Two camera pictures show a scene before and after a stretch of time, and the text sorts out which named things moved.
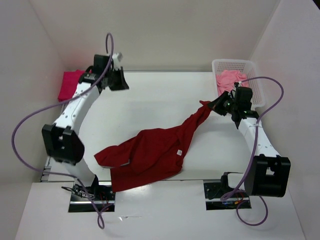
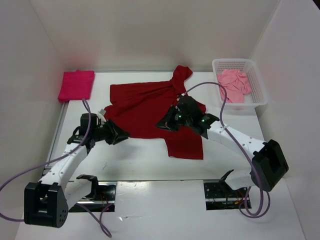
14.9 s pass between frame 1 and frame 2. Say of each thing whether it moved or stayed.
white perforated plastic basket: stayed
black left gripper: moved
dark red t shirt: moved
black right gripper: moved
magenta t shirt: stayed
